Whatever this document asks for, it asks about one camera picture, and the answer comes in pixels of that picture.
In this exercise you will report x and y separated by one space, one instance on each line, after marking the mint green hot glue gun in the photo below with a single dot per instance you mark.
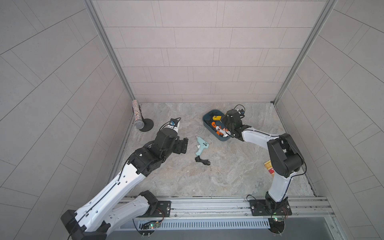
202 145

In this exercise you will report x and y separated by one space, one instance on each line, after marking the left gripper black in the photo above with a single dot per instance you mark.
178 148

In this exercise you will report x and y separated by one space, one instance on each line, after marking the red and yellow snack box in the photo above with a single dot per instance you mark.
269 167

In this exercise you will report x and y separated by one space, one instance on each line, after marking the white hot glue gun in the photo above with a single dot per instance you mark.
226 134

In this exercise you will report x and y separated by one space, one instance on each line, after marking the orange hot glue gun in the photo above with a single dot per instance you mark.
218 130

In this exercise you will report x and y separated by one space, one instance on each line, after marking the speckled roller on black stand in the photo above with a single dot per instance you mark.
142 124

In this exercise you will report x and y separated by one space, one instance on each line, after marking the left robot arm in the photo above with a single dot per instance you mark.
101 216

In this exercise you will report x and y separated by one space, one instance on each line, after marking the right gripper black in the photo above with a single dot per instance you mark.
224 118

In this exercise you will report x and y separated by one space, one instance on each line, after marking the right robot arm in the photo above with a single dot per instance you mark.
285 157

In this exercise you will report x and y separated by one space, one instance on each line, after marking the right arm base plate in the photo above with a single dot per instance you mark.
270 207

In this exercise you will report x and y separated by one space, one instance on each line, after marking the left circuit board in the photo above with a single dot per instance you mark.
148 228

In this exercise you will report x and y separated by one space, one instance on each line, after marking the aluminium mounting rail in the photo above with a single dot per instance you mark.
182 208

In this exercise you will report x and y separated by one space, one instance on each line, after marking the right circuit board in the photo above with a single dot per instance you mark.
277 225

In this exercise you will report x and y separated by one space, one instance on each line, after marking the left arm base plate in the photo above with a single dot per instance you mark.
162 209

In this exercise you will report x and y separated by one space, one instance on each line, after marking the teal plastic storage box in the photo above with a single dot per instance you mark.
208 119

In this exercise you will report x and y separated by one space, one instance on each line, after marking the circuit board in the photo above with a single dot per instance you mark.
148 228
277 225

